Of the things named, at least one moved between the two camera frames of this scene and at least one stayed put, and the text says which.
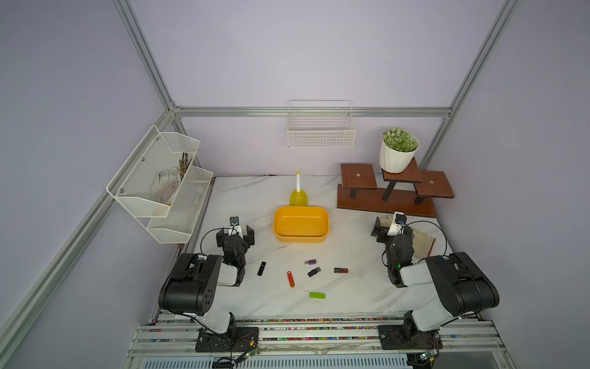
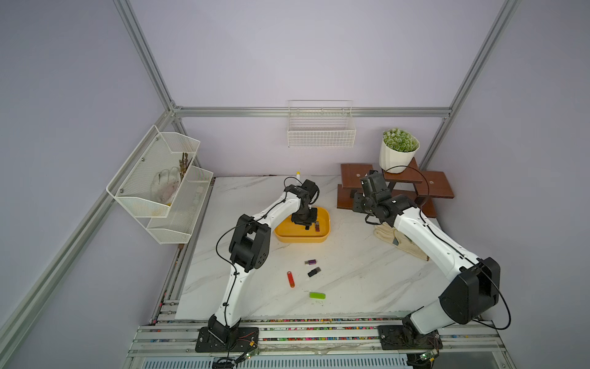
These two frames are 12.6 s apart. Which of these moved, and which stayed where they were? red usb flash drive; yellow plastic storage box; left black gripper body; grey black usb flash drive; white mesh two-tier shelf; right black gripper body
Moved: right black gripper body; left black gripper body
Stayed: yellow plastic storage box; red usb flash drive; white mesh two-tier shelf; grey black usb flash drive
